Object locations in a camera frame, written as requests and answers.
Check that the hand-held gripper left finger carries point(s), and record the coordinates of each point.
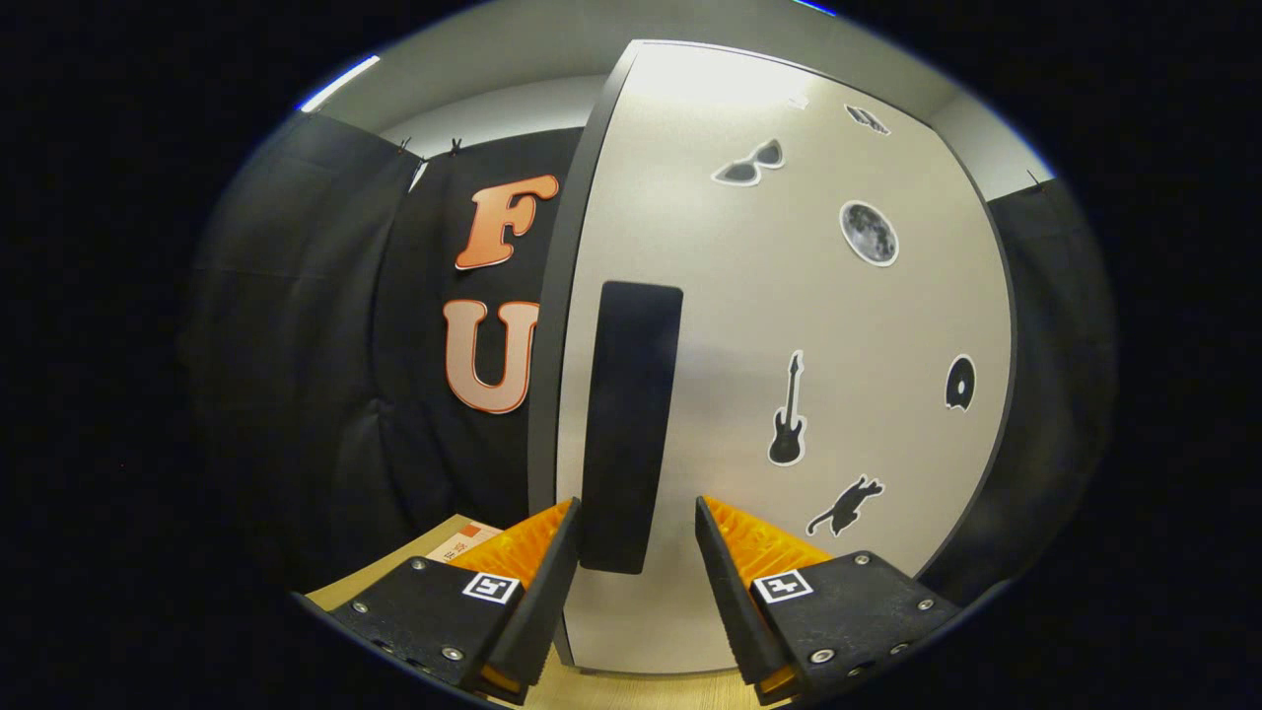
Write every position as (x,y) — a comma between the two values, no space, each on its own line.
(542,611)

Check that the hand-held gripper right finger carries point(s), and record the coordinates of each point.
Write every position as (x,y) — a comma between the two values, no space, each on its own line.
(735,602)

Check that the dark grey shoe cabinet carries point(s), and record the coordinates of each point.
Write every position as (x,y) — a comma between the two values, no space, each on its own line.
(545,394)

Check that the cream and orange cover book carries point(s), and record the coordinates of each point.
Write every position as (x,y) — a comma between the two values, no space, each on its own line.
(463,540)

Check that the black backdrop cloth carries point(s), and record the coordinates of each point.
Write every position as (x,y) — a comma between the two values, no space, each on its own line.
(296,345)

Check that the ceiling strip light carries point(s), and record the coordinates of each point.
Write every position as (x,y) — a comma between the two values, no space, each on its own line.
(340,84)
(816,8)

